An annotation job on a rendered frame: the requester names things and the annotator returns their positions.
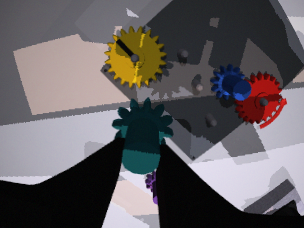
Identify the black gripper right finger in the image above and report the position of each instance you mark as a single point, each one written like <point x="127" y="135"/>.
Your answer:
<point x="186" y="201"/>

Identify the blue gear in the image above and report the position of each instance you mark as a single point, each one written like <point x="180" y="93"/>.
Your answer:
<point x="228" y="82"/>

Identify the yellow gear with black stripe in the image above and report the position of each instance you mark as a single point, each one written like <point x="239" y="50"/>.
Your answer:
<point x="135" y="42"/>

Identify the purple gear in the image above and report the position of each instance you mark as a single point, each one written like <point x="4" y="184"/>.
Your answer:
<point x="150" y="181"/>

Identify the dark teal gear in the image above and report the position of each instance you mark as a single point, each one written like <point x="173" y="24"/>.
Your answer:
<point x="144" y="131"/>

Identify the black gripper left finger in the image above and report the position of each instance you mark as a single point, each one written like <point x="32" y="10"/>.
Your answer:
<point x="76" y="198"/>

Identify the red gear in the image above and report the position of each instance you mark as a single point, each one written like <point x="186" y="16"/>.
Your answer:
<point x="263" y="86"/>

